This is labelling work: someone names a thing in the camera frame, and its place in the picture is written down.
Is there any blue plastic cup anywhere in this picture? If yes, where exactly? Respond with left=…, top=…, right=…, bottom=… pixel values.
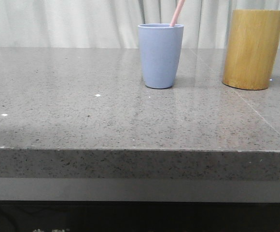
left=138, top=24, right=184, bottom=89

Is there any white curtain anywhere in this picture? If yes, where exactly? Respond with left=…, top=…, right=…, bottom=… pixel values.
left=0, top=0, right=280, bottom=49

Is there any bamboo cylindrical holder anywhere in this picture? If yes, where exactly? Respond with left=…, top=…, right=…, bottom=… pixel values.
left=222, top=9, right=280, bottom=90

